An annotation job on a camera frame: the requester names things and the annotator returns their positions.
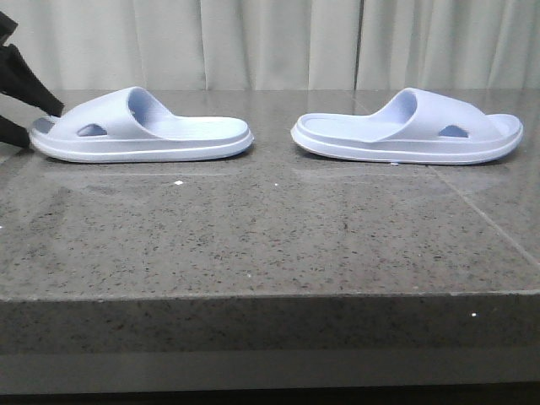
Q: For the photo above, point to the light blue slipper image-right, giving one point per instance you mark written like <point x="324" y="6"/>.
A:
<point x="415" y="126"/>

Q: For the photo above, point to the grey-green curtain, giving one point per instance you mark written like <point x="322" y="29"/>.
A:
<point x="275" y="45"/>

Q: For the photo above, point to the light blue slipper image-left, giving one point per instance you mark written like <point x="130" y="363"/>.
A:
<point x="131" y="125"/>

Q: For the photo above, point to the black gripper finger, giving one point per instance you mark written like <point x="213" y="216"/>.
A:
<point x="13" y="134"/>
<point x="19" y="82"/>

